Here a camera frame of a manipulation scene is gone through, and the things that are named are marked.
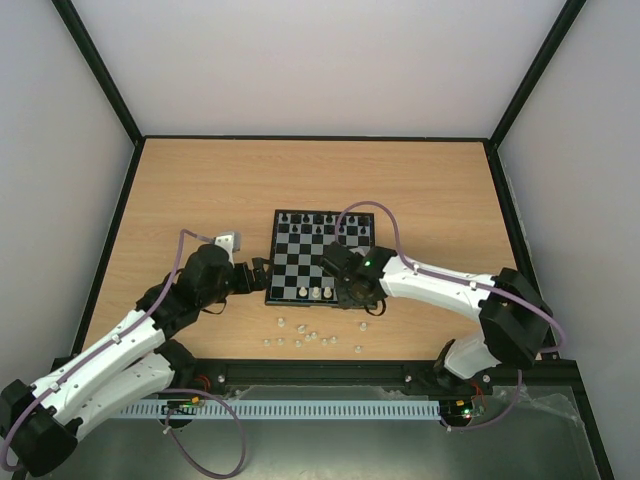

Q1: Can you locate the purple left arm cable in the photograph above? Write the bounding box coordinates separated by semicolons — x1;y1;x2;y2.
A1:
0;229;247;476

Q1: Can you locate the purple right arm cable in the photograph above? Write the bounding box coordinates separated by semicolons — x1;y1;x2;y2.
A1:
333;201;566;434

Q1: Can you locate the black silver chess board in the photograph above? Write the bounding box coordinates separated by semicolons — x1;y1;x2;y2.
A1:
265;209;375;308

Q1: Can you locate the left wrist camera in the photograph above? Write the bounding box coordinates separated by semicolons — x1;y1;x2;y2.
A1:
214;231;242;265

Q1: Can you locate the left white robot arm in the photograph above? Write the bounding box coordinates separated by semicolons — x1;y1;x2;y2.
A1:
1;239;267;477

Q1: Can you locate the black front frame rail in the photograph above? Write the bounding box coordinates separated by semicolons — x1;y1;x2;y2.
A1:
42;355;581;401

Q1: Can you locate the white slotted cable duct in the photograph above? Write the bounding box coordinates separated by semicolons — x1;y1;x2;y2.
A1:
122;401;442;422

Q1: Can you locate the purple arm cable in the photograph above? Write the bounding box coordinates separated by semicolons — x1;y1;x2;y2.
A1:
333;201;566;434
0;229;247;476

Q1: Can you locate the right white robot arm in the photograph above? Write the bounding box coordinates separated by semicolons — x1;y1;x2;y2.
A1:
320;242;552;392

